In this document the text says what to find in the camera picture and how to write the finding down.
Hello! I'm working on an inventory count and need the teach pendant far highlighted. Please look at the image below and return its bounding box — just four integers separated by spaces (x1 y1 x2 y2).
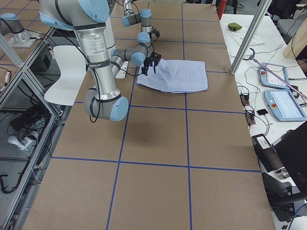
259 62 289 89

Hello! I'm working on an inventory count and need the light blue striped shirt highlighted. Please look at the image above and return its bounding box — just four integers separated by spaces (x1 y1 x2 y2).
137 59 208 93

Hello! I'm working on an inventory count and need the teach pendant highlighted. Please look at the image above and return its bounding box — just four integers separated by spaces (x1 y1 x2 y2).
263 89 307 122
259 62 289 89

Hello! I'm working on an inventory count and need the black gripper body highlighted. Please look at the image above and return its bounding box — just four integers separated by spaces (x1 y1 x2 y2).
143 54 161 68

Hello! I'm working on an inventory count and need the black small device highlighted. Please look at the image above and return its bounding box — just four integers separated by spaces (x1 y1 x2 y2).
257 109 268 115

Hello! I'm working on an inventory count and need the white plastic chair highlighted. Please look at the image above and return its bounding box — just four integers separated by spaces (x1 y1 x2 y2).
44 46 86 106

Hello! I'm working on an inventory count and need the white power strip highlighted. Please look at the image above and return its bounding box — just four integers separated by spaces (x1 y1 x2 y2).
8 136 37 151

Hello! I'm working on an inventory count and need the clear plastic bag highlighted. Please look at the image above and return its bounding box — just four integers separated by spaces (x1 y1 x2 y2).
229 28 265 46

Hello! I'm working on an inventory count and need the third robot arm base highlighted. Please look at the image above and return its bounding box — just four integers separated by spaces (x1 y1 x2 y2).
0 13 40 48

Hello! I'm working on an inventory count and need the green cloth pouch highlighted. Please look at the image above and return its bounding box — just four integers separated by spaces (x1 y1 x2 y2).
227 22 242 31

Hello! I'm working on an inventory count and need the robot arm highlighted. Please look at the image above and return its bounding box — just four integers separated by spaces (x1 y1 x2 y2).
39 0 161 123
122 0 154 34

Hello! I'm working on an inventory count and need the reacher grabber tool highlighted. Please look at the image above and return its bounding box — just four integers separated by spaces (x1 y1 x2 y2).
244 48 307 99

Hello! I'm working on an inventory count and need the teach pendant near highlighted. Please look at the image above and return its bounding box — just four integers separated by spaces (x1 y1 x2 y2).
263 89 307 122

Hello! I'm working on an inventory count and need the black monitor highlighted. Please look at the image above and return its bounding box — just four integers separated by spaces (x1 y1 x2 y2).
274 122 307 191

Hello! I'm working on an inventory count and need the aluminium frame post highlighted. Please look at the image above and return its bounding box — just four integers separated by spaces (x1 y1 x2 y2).
230 0 272 75

